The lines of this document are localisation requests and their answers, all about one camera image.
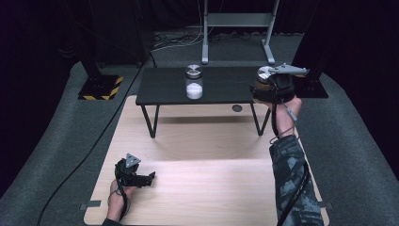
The grey tape strip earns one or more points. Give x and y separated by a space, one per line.
90 204
326 205

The grey metal stand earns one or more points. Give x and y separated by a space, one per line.
238 20

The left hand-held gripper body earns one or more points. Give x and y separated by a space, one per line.
128 169

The person's left hand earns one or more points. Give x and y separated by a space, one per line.
117 196

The brown jar with metal lid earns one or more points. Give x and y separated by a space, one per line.
264 77

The clear jar with white powder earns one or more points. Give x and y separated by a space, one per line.
194 84

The person's right hand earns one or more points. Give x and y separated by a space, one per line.
287 109

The black stand with hazard tape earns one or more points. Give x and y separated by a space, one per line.
100 86
310 88

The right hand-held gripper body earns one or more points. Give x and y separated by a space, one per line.
280 83

